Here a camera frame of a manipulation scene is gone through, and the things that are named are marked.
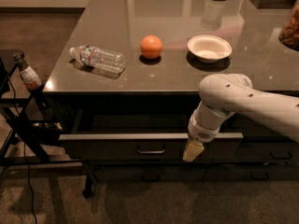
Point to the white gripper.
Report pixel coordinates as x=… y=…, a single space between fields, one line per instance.
x=201 y=131

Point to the dark top drawer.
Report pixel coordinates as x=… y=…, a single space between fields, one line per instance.
x=126 y=138

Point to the dark drawer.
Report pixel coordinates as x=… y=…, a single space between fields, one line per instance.
x=256 y=173
x=154 y=173
x=260 y=152
x=126 y=138

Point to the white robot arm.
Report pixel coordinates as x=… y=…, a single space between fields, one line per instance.
x=223 y=95

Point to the dark bottom right drawer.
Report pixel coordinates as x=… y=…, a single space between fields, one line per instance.
x=256 y=173

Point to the dark middle right drawer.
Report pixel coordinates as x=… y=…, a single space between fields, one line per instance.
x=260 y=152

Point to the dark bottom left drawer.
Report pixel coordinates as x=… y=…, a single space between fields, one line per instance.
x=154 y=173

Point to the dark cabinet with counter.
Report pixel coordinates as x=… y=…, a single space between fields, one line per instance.
x=169 y=83

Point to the white paper bowl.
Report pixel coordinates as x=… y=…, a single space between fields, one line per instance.
x=209 y=48

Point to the orange fruit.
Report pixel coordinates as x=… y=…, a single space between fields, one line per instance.
x=151 y=47

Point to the clear plastic water bottle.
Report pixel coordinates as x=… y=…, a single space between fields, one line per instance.
x=104 y=59

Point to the jar of nuts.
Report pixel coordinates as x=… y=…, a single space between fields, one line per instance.
x=289 y=35

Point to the black side table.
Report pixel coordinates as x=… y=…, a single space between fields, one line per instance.
x=33 y=133

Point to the dark glass soda bottle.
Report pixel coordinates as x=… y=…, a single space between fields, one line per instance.
x=31 y=80

